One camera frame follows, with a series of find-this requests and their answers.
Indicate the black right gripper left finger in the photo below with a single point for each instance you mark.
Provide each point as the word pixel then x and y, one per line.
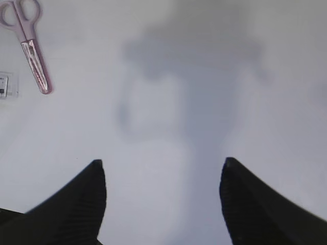
pixel 73 215

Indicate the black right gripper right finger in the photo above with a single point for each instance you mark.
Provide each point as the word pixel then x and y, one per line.
pixel 255 213

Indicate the pink capped scissors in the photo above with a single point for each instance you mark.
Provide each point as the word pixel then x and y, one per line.
pixel 24 28

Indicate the clear plastic ruler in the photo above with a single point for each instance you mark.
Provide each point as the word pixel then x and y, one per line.
pixel 9 86

